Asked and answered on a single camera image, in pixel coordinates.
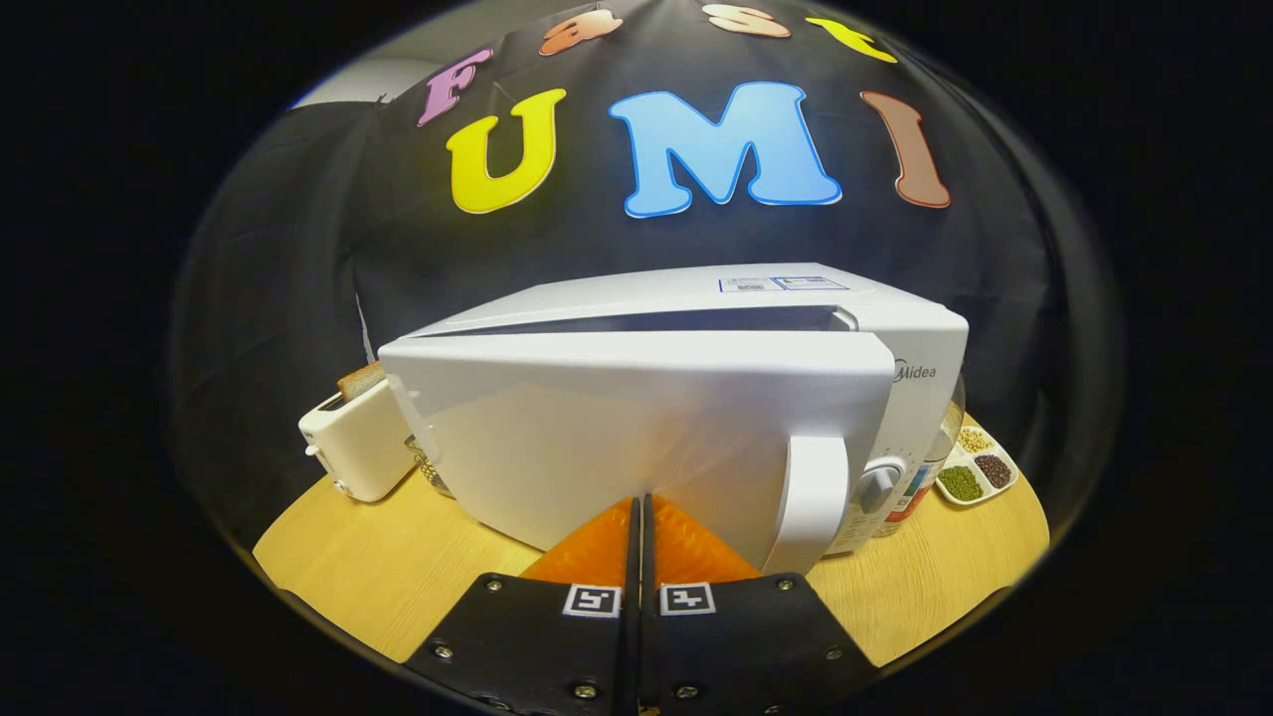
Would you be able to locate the white microwave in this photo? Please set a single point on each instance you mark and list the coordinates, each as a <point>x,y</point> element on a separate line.
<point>597,428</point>

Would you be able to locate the white toaster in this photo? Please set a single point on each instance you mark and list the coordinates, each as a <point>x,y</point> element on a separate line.
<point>358,447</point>

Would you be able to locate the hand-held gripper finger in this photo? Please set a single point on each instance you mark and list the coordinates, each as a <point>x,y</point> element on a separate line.
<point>647,636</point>
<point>630,636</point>

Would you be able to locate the clear plastic water bottle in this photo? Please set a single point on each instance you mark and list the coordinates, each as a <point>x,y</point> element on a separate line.
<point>920,487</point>

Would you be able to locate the toast slice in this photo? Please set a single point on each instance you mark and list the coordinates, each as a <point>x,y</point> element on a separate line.
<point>360,381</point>

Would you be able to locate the white divided dish of beans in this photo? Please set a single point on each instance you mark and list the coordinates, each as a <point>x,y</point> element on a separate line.
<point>960,482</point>

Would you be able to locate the metal mesh basket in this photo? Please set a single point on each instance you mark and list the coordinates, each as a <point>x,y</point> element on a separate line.
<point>430,472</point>

